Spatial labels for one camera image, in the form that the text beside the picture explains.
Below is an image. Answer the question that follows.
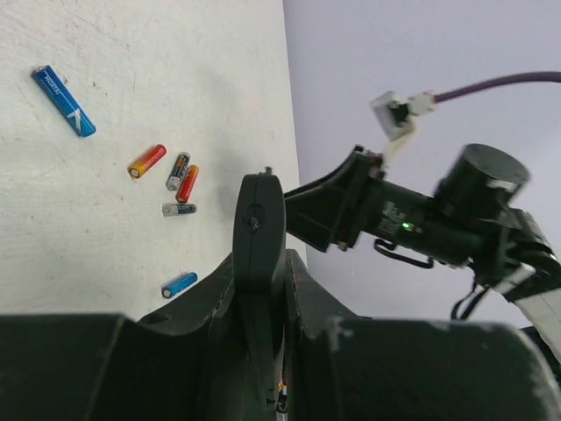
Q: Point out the blue battery bottom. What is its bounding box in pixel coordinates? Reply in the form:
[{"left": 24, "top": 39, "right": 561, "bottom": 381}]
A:
[{"left": 160, "top": 272, "right": 198, "bottom": 299}]

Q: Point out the black battery lying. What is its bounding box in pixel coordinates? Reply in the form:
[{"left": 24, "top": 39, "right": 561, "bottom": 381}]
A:
[{"left": 161, "top": 203, "right": 197, "bottom": 218}]

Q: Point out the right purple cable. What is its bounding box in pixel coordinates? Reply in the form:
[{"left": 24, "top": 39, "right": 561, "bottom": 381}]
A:
[{"left": 433, "top": 69, "right": 561, "bottom": 106}]

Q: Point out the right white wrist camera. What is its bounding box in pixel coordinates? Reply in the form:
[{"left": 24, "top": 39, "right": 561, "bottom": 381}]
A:
[{"left": 370, "top": 91, "right": 437, "bottom": 170}]

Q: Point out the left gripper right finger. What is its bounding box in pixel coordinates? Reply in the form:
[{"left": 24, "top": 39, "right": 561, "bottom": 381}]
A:
[{"left": 286, "top": 250, "right": 560, "bottom": 420}]

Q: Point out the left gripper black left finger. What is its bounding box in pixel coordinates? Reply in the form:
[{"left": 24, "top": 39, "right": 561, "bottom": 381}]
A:
[{"left": 1, "top": 260, "right": 245, "bottom": 420}]

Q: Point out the blue battery left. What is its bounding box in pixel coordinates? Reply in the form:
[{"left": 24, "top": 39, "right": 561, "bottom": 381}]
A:
[{"left": 32, "top": 66, "right": 96, "bottom": 138}]

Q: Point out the blue battery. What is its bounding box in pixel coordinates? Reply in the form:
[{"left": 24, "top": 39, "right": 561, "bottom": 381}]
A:
[
  {"left": 32, "top": 66, "right": 96, "bottom": 138},
  {"left": 160, "top": 272, "right": 198, "bottom": 299}
]

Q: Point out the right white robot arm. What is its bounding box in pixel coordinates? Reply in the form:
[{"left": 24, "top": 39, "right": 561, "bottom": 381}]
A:
[{"left": 284, "top": 144, "right": 560, "bottom": 353}]

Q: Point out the red orange battery right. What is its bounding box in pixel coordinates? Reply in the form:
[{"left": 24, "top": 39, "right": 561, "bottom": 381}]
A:
[{"left": 175, "top": 165, "right": 199, "bottom": 203}]

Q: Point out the red battery middle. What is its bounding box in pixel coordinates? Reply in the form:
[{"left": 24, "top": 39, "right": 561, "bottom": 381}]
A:
[{"left": 127, "top": 144, "right": 167, "bottom": 179}]

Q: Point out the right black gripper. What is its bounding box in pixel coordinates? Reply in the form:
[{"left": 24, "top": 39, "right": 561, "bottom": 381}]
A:
[{"left": 284, "top": 146, "right": 383, "bottom": 253}]

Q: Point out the black battery upright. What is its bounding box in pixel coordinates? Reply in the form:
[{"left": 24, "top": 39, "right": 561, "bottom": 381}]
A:
[{"left": 166, "top": 152, "right": 190, "bottom": 191}]

